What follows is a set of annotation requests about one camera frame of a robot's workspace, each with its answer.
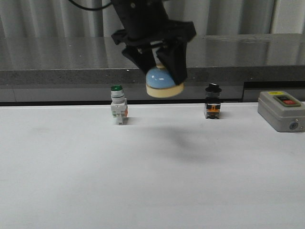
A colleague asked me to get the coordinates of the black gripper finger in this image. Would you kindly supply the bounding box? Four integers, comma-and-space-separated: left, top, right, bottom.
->
122, 46, 156, 74
156, 41, 187, 85

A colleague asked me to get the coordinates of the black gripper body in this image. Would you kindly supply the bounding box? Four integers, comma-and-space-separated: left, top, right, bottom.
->
112, 0, 196, 47

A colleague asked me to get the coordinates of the blue and cream desk bell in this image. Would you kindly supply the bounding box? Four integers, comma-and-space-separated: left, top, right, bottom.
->
145, 64, 184, 98

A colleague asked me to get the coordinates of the dark grey stone counter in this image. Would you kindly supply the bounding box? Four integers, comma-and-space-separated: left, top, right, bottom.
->
0, 34, 305, 106

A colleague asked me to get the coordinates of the grey pleated curtain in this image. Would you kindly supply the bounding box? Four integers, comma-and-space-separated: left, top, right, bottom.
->
0, 0, 305, 38

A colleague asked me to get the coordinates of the green push button switch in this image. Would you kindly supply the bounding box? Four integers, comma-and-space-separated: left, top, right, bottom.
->
111, 85, 128, 125

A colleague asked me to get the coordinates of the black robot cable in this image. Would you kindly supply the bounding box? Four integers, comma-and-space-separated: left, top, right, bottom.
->
68, 0, 113, 11

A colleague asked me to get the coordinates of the black rotary selector switch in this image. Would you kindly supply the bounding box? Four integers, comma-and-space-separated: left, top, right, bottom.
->
204, 83, 222, 119

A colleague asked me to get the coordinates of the grey power switch box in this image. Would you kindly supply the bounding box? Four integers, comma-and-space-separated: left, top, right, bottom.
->
258, 91, 305, 132

